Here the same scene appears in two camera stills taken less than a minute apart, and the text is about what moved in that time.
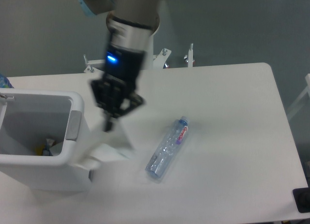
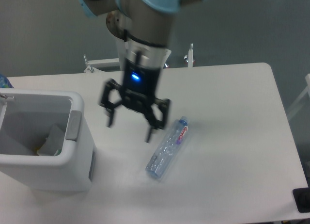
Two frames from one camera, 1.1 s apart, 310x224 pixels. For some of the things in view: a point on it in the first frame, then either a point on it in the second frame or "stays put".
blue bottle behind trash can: [5, 83] stays put
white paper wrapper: [110, 147] -> [53, 144]
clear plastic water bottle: [164, 153] stays put
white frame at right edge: [307, 81] stays put
